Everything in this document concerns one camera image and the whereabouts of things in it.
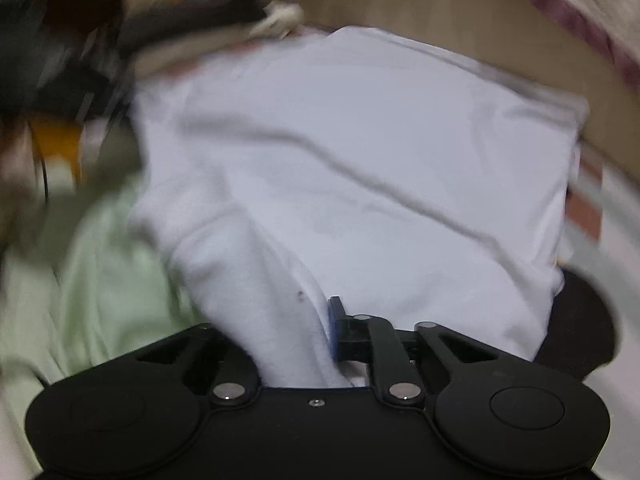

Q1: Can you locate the light green cloth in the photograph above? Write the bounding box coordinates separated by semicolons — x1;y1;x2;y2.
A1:
0;170;211;480

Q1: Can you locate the white shirt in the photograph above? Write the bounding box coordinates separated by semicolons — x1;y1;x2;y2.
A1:
127;25;591;391

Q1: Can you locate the small white plush toy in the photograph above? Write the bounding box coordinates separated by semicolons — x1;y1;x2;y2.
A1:
252;2;306;38

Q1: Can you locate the dark cloth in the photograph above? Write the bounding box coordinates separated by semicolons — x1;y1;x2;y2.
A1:
532;267;618;386

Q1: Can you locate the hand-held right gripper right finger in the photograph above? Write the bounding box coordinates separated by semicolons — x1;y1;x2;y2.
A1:
326;295;499;408

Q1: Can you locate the dark grey folded garment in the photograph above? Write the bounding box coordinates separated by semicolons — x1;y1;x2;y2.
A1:
120;0;266;46

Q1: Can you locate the checked bedsheet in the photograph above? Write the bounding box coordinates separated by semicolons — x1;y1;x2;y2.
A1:
537;135;640;480

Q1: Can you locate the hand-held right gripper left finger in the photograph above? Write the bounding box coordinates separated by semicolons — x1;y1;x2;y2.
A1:
136;323;262;408

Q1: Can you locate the beige folded garment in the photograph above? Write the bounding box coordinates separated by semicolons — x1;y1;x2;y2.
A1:
132;25;261;76

